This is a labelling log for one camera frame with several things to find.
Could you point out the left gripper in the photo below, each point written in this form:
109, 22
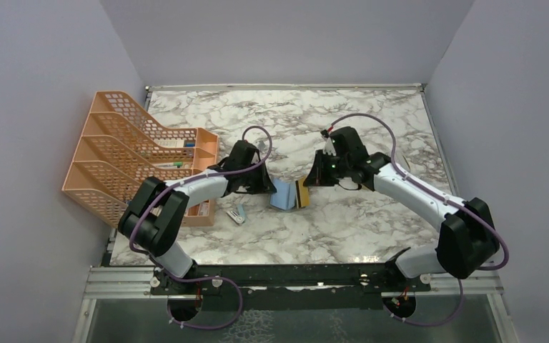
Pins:
265, 185

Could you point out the small blue white clip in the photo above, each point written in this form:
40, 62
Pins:
238, 215

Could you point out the grey card holder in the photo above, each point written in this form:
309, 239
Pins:
285, 196

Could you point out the orange mesh file organizer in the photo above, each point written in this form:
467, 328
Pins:
121, 145

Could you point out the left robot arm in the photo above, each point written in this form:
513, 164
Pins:
155, 214

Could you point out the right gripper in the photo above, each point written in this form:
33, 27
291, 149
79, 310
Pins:
317, 176

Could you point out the gold credit card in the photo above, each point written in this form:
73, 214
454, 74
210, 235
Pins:
302, 198

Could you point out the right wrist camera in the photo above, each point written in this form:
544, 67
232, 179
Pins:
329, 148

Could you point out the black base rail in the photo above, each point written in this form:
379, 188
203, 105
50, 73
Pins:
279, 287

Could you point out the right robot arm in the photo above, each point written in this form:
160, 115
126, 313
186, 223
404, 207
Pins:
466, 240

